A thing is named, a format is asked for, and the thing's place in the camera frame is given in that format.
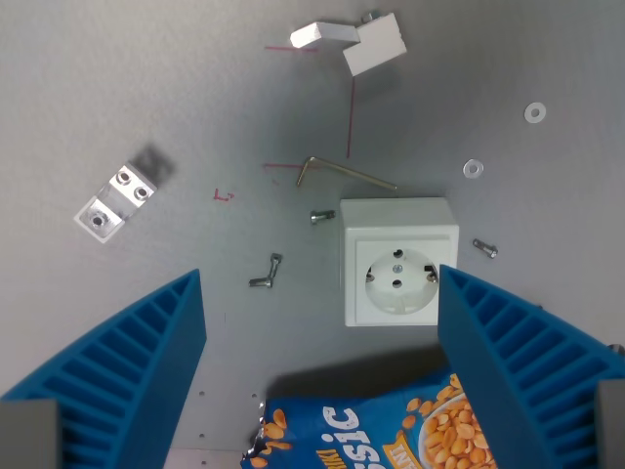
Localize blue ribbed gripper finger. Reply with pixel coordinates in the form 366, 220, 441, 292
437, 264, 625, 469
0, 268, 208, 469

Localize blue peanut snack bag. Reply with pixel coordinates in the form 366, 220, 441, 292
242, 373, 501, 469

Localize brass hex allen key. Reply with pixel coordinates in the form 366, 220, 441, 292
295, 155, 398, 191

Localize white electrical wall socket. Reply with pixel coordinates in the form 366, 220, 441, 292
339, 196, 460, 328

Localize aluminium angle bracket with holes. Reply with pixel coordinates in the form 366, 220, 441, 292
73, 162, 158, 245

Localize white angled metal bracket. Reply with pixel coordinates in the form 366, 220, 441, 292
289, 13, 408, 78

